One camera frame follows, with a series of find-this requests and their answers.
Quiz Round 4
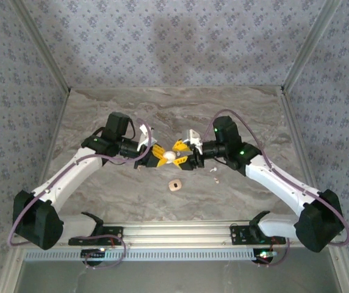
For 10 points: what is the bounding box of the pink earbud charging case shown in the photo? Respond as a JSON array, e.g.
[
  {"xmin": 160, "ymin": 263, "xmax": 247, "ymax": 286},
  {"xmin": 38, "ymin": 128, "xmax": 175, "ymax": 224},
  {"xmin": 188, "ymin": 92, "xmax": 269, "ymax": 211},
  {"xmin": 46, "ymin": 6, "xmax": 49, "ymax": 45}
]
[{"xmin": 167, "ymin": 179, "xmax": 183, "ymax": 193}]

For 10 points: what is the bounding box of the black controller board with LED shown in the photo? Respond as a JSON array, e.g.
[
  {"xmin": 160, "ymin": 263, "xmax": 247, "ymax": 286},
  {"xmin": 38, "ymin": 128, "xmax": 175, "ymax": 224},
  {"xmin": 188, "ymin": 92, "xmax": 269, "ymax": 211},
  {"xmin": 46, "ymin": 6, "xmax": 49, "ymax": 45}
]
[
  {"xmin": 81, "ymin": 248, "xmax": 107, "ymax": 258},
  {"xmin": 253, "ymin": 248, "xmax": 278, "ymax": 264}
]

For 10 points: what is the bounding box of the grey metal base panel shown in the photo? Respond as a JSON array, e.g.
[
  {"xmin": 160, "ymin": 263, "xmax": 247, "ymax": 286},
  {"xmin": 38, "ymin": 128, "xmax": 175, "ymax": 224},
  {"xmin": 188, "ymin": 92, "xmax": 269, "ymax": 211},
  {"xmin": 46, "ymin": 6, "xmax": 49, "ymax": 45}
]
[{"xmin": 18, "ymin": 259, "xmax": 337, "ymax": 293}]

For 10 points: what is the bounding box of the aluminium table side rail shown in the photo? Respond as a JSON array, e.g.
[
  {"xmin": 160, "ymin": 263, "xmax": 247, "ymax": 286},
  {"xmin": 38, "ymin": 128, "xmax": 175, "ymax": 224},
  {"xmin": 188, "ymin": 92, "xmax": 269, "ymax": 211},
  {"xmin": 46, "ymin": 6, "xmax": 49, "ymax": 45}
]
[{"xmin": 279, "ymin": 88, "xmax": 349, "ymax": 293}]

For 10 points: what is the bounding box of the aluminium mounting rail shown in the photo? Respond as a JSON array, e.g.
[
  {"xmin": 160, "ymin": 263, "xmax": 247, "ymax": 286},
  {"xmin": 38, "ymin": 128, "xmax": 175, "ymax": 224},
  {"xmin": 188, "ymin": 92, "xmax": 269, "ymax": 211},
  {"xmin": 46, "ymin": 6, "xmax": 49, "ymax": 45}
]
[{"xmin": 12, "ymin": 220, "xmax": 339, "ymax": 247}]

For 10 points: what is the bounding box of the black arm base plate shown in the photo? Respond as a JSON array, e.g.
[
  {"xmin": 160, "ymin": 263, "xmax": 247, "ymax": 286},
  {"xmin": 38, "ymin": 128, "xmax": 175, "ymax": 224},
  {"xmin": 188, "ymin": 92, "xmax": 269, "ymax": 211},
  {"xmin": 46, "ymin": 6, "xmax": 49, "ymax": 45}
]
[
  {"xmin": 229, "ymin": 224, "xmax": 287, "ymax": 245},
  {"xmin": 68, "ymin": 225, "xmax": 124, "ymax": 247}
]

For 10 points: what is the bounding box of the grey slotted cable duct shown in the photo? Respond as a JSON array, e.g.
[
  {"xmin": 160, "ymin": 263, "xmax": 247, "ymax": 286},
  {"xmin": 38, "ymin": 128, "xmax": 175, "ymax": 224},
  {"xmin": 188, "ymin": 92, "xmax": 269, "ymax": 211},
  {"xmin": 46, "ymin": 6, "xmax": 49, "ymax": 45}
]
[{"xmin": 24, "ymin": 247, "xmax": 257, "ymax": 262}]

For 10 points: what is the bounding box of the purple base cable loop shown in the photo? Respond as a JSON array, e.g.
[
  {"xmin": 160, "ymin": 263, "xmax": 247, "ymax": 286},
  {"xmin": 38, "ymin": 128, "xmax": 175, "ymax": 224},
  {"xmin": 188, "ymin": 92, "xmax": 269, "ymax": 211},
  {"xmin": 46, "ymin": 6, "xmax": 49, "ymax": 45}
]
[
  {"xmin": 84, "ymin": 234, "xmax": 127, "ymax": 269},
  {"xmin": 255, "ymin": 237, "xmax": 290, "ymax": 269}
]

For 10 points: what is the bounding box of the aluminium corner frame post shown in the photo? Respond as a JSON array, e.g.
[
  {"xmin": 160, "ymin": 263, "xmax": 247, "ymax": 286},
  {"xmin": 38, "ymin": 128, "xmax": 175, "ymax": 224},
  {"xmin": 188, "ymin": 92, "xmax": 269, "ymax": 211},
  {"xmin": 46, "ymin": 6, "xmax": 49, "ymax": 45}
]
[
  {"xmin": 9, "ymin": 0, "xmax": 71, "ymax": 94},
  {"xmin": 281, "ymin": 0, "xmax": 343, "ymax": 92}
]

